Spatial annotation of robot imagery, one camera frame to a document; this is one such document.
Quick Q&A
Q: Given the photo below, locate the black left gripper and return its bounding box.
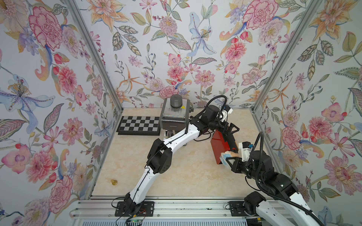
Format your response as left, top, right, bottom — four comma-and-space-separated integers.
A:
206, 119, 239, 133

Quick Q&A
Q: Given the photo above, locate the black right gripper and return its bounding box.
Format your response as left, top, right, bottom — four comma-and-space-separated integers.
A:
225, 156, 264, 184

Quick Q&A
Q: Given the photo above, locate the red capsule coffee machine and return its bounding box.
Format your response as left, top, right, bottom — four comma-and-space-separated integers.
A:
210, 131, 239, 164

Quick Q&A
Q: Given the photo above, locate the grey steel coffee machine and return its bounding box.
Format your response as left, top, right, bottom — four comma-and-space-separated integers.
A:
159, 94, 193, 138

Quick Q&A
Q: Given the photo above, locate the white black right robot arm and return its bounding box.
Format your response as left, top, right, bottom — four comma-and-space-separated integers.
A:
226, 132, 323, 226

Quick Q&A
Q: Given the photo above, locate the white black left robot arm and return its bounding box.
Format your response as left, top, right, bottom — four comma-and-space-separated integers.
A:
123, 95, 239, 215

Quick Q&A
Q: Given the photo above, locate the black white checkerboard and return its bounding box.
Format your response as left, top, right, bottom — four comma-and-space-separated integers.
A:
117, 116, 161, 136

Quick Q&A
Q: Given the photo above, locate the small brass knob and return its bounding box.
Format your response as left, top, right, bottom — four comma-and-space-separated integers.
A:
110, 179, 117, 186

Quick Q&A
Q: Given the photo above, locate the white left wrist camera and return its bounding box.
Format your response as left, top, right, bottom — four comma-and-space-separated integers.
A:
221, 105, 233, 122

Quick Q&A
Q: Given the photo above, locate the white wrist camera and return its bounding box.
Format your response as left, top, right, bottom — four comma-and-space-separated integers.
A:
221, 105, 233, 122
239, 141, 253, 162

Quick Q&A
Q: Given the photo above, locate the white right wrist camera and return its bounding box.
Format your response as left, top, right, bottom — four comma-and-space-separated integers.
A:
239, 141, 253, 162

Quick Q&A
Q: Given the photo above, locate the black coffee machine power cable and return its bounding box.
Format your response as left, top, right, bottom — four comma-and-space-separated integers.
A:
193, 129, 213, 142

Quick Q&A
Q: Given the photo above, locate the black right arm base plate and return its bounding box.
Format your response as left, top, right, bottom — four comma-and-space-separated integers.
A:
228, 201, 254, 217

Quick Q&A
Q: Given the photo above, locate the aluminium front frame rail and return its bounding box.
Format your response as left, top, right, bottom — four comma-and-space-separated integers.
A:
69, 196, 312, 220

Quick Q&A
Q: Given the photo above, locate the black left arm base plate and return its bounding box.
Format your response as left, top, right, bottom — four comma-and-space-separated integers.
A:
115, 202, 155, 217

